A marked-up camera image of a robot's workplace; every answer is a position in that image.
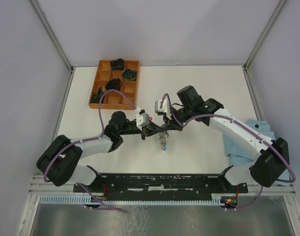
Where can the right aluminium frame post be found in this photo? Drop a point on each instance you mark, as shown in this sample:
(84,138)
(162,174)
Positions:
(265,32)

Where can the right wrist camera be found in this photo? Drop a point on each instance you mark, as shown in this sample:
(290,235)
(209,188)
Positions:
(162,108)

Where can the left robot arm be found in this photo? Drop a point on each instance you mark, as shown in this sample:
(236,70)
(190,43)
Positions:
(59,162)

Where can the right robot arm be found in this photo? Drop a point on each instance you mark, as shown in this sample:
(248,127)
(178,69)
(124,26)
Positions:
(194,107)

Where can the light blue cloth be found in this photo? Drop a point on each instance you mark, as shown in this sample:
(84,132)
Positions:
(241,147)

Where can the green blue rolled belt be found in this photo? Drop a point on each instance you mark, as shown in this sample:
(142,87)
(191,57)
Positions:
(129,75)

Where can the left aluminium frame post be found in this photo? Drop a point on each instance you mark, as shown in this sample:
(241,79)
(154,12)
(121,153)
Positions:
(35,4)

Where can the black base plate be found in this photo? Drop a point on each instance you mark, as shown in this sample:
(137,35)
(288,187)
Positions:
(163,187)

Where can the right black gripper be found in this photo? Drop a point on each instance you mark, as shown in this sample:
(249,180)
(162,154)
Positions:
(171,124)

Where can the black green rolled belt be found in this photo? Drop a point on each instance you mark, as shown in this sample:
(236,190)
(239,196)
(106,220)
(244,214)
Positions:
(95,98)

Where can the wooden compartment tray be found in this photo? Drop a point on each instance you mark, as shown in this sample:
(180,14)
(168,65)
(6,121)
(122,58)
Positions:
(113,99)

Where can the black rolled belt top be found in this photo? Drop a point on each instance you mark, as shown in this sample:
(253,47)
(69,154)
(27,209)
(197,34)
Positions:
(117,64)

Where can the black rolled belt middle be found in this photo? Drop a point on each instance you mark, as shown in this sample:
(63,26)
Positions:
(114,84)

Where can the aluminium frame post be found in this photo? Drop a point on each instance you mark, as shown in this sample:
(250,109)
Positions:
(35,4)
(265,32)

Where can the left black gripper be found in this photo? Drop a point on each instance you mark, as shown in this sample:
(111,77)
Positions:
(151,129)

